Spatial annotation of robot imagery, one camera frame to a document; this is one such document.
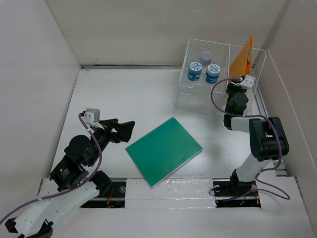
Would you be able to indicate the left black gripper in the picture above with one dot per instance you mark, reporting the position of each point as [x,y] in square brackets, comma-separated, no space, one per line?
[126,129]

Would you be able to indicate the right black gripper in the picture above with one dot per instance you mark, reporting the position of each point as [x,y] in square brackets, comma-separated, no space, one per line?
[233,86]

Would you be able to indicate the blue jar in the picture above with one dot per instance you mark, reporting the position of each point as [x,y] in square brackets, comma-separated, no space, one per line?
[212,73]
[194,71]

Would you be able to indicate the orange clip folder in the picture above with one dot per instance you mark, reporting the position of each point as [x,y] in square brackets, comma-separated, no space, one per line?
[242,59]

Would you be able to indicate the green clip folder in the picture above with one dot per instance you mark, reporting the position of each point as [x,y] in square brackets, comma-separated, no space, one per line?
[162,151]

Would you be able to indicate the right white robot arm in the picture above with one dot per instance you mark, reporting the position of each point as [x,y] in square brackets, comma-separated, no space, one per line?
[266,136]

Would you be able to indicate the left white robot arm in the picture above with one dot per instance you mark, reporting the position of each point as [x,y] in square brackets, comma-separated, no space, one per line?
[75,180]

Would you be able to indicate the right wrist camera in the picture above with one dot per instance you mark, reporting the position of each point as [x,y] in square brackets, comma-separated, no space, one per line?
[247,82]

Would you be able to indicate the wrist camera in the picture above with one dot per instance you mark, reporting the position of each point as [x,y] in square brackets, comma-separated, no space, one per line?
[91,117]
[247,82]

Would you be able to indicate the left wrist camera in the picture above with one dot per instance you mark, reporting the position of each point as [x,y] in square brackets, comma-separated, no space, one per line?
[91,117]

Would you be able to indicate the white wire desk organizer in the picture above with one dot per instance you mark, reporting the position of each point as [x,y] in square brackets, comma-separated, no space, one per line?
[196,95]

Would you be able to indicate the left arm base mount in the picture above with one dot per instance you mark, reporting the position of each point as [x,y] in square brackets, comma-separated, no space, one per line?
[114,198]

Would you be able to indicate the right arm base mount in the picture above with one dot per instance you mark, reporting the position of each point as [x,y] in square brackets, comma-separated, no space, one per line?
[229,195]

